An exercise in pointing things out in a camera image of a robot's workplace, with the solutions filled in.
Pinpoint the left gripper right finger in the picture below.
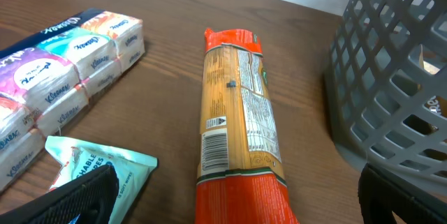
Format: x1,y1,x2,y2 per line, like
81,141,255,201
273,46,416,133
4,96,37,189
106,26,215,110
358,163,446,224

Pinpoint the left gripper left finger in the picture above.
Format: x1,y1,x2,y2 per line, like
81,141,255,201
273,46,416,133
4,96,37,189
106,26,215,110
1,165,119,224

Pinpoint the beige mushroom bag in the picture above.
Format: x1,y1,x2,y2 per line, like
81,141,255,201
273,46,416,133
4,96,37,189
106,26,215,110
404,45,446,135

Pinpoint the teal wet wipes packet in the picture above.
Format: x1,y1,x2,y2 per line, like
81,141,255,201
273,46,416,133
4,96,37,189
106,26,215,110
45,136,158,224

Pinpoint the grey plastic basket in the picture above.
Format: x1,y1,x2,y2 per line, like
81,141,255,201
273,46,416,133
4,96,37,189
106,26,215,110
324,0,446,195

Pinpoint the Kleenex tissue multipack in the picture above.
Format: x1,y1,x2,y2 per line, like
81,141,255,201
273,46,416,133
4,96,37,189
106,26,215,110
1,8,145,191

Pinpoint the orange spaghetti packet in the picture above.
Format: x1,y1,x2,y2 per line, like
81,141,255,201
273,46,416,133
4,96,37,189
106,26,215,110
195,29,298,223

